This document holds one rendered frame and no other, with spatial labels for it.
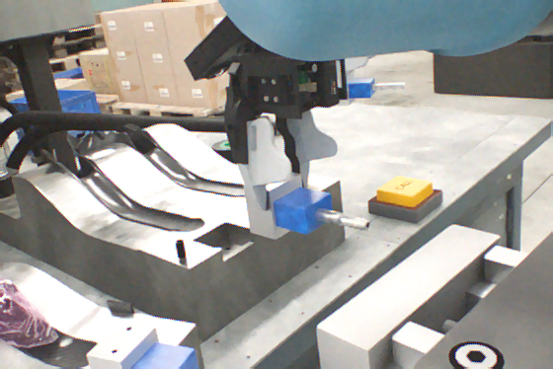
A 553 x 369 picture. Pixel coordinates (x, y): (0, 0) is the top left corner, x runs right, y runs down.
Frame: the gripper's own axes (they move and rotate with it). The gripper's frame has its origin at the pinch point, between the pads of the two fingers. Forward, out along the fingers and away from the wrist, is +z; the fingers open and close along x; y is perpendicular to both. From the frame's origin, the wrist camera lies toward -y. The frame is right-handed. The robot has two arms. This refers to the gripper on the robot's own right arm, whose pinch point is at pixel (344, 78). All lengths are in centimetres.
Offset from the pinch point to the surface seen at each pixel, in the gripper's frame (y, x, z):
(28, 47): -76, 7, -10
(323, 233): 5.5, -37.6, 11.9
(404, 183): 13.4, -21.7, 11.4
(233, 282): 0, -53, 11
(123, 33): -270, 321, 19
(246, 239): -0.2, -48.1, 7.6
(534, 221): 40, 141, 95
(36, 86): -76, 6, -1
